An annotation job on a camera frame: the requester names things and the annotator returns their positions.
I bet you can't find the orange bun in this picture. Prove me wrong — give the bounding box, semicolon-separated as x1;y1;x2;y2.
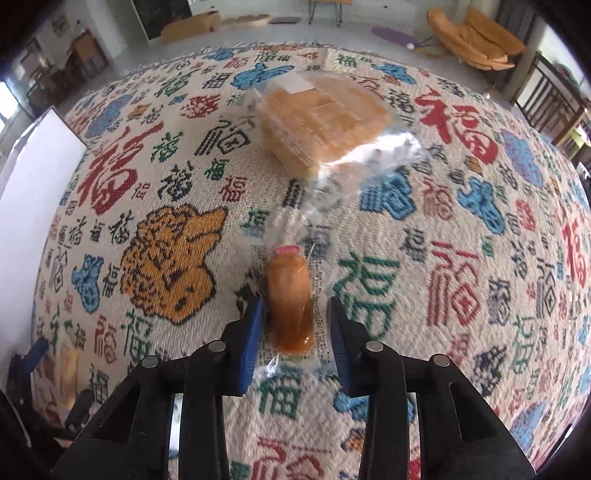
240;231;338;384

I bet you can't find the orange lounge chair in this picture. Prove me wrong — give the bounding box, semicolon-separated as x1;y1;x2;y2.
426;6;527;71

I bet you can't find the wooden chair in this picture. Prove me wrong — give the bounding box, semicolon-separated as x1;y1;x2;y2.
512;51;591;148

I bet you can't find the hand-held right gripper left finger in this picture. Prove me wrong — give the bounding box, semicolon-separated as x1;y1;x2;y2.
51;295;266;480

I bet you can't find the wooden stool with metal legs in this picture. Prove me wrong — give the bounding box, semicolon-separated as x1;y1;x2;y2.
307;0;354;26

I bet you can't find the wooden side desk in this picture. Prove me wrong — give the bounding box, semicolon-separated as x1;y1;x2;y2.
65;32;112;79

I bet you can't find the bagged sliced bread loaf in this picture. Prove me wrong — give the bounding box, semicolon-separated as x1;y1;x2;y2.
247;69;430;217

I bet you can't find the grey curtain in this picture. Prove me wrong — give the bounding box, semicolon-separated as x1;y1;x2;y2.
496;0;539;47

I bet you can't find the purple mat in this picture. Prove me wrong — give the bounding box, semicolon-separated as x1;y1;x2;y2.
372;25;423;49

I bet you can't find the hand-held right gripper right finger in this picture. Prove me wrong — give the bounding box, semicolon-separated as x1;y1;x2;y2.
325;295;539;480

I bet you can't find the dark bookcase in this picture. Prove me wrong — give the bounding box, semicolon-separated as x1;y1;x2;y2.
131;0;195;40

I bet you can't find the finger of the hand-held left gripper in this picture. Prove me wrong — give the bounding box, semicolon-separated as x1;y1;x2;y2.
9;338;51;384
65;389;97;432

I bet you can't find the white board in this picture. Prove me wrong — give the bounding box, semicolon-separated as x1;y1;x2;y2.
0;105;88;370

